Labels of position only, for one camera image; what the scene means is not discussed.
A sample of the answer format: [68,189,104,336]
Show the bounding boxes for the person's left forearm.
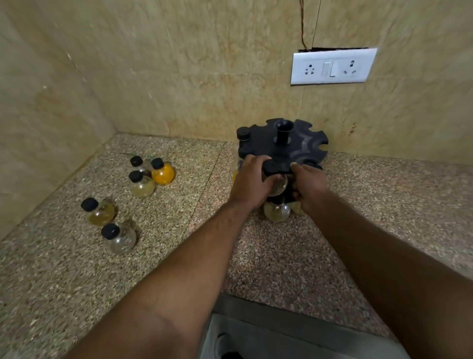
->
[64,200,255,359]

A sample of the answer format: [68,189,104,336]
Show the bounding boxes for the white wall socket plate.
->
[290,48,378,86]

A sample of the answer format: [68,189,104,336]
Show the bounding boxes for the grey trousers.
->
[199,314,411,359]

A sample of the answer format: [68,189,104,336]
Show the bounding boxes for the person's right forearm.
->
[306,192,473,359]

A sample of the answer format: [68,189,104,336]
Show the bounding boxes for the thin brown wire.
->
[299,0,308,51]

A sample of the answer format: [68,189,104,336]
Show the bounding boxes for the person's left hand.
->
[229,154,285,212]

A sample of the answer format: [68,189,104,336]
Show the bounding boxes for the pale yellow round spice jar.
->
[128,170,156,198]

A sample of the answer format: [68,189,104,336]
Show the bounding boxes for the orange round spice jar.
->
[150,158,176,186]

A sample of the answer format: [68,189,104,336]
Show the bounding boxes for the person's right hand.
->
[290,163,332,215]

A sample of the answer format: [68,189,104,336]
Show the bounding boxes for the black revolving spice rack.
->
[236,118,329,208]

